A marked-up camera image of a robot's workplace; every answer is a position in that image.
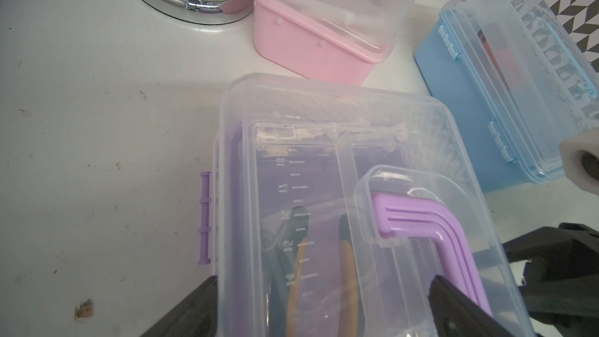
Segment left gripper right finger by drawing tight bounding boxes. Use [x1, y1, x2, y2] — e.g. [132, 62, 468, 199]
[428, 276, 512, 337]

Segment blue toolbox clear lid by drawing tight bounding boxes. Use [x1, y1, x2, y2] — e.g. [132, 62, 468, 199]
[415, 0, 598, 192]

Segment orange black pliers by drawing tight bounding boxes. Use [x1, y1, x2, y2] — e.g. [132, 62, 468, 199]
[477, 23, 526, 90]

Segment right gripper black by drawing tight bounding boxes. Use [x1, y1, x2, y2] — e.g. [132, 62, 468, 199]
[503, 222, 598, 336]

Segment purple toolbox clear lid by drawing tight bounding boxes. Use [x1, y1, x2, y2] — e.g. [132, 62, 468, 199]
[215, 73, 533, 336]

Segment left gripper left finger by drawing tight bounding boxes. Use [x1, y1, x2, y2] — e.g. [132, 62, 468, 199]
[142, 276, 218, 337]

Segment yellow black pliers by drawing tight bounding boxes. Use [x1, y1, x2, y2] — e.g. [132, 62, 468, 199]
[261, 204, 365, 336]

